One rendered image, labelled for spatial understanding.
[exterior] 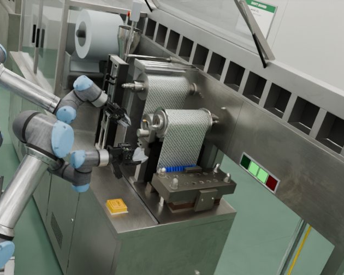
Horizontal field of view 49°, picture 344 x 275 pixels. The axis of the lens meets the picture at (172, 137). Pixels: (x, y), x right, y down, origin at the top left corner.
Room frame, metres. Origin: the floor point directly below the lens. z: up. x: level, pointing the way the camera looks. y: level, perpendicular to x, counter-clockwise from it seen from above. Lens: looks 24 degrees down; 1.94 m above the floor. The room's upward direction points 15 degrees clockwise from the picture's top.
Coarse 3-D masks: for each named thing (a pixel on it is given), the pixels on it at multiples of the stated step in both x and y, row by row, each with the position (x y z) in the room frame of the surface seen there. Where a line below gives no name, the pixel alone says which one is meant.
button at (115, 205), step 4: (108, 200) 1.43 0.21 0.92; (112, 200) 1.44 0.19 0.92; (116, 200) 1.45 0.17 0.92; (120, 200) 1.46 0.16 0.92; (108, 204) 1.42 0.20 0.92; (112, 204) 1.41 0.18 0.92; (116, 204) 1.42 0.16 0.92; (120, 204) 1.43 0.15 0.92; (124, 204) 1.44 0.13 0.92; (112, 208) 1.38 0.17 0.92; (116, 208) 1.39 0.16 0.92; (120, 208) 1.40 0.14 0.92; (124, 208) 1.41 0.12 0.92; (112, 212) 1.38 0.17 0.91; (116, 212) 1.39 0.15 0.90
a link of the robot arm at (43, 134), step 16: (32, 128) 1.14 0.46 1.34; (48, 128) 1.14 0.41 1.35; (64, 128) 1.16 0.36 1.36; (32, 144) 1.10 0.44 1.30; (48, 144) 1.11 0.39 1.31; (64, 144) 1.15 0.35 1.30; (32, 160) 1.08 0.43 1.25; (48, 160) 1.10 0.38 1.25; (16, 176) 1.04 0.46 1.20; (32, 176) 1.05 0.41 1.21; (16, 192) 1.01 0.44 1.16; (32, 192) 1.05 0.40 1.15; (0, 208) 0.97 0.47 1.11; (16, 208) 0.99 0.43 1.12; (0, 224) 0.94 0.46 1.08; (0, 240) 0.91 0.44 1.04; (0, 256) 0.90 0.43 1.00
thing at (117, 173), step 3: (114, 162) 1.48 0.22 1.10; (111, 165) 1.50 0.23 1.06; (114, 165) 1.48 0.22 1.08; (117, 165) 1.49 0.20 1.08; (114, 168) 1.48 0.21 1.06; (117, 168) 1.49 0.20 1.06; (114, 171) 1.50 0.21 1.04; (117, 171) 1.49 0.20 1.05; (120, 171) 1.50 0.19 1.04; (114, 174) 1.51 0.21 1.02; (117, 174) 1.50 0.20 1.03; (120, 174) 1.50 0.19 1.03; (117, 177) 1.50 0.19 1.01; (120, 177) 1.51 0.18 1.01
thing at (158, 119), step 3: (153, 117) 1.71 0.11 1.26; (156, 117) 1.69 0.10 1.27; (159, 117) 1.67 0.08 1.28; (162, 117) 1.67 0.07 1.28; (153, 120) 1.70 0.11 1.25; (156, 120) 1.69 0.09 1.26; (159, 120) 1.66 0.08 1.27; (162, 120) 1.66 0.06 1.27; (153, 123) 1.70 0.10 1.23; (156, 123) 1.68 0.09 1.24; (159, 123) 1.66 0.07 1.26; (162, 123) 1.66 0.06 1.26; (159, 126) 1.65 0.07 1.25; (162, 126) 1.66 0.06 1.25; (156, 129) 1.67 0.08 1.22; (159, 129) 1.66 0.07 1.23
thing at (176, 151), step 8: (176, 136) 1.68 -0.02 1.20; (184, 136) 1.71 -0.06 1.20; (192, 136) 1.74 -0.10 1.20; (200, 136) 1.77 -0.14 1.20; (168, 144) 1.66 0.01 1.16; (176, 144) 1.69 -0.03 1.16; (184, 144) 1.72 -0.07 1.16; (192, 144) 1.75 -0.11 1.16; (200, 144) 1.78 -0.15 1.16; (168, 152) 1.67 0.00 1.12; (176, 152) 1.70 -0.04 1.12; (184, 152) 1.72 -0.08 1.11; (192, 152) 1.76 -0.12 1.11; (160, 160) 1.65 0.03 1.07; (168, 160) 1.68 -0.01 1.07; (176, 160) 1.71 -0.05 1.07; (184, 160) 1.73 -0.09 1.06; (192, 160) 1.76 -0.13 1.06
